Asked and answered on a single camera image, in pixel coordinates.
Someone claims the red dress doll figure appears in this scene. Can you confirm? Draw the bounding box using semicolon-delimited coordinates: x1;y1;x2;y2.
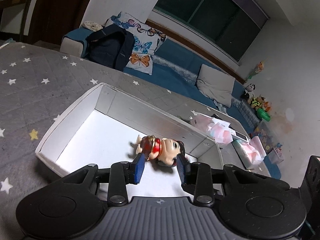
131;135;189;167

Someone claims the white grey cardboard box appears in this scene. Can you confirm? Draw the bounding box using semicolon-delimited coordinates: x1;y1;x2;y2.
35;82;224;202

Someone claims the pink plastic bag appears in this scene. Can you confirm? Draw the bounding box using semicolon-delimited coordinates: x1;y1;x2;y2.
190;113;233;148

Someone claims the pink white wipes pack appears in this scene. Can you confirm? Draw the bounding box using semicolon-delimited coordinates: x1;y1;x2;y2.
232;136;266;170

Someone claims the clear plastic toy bin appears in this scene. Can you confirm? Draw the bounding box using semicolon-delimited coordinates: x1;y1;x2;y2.
253;120;285;164

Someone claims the grey cushion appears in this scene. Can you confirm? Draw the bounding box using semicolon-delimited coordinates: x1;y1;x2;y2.
196;64;235;108

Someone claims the panda plush toy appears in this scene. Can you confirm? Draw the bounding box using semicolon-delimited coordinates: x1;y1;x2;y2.
240;83;255;103

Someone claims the grey star pattern tablecloth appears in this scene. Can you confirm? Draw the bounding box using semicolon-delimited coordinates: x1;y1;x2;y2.
0;41;272;240

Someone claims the dark blue backpack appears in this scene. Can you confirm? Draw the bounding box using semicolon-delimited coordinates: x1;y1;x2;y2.
84;24;135;72

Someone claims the blue sofa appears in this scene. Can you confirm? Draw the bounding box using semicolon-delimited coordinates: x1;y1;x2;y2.
60;27;282;181

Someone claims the butterfly print pillow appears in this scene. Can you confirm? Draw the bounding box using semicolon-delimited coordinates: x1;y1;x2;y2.
105;11;167;75

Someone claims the dark window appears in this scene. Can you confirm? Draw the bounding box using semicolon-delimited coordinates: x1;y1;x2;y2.
155;0;268;61

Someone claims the dark wooden door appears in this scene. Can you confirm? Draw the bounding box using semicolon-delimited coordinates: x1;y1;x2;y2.
28;0;90;45

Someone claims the wooden side table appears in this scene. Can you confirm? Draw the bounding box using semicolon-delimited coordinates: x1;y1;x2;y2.
1;0;32;40

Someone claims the green toy ring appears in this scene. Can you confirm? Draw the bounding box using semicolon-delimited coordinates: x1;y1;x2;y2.
257;108;271;122

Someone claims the orange flower wall decoration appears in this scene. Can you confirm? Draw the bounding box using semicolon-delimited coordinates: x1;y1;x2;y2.
247;61;264;80

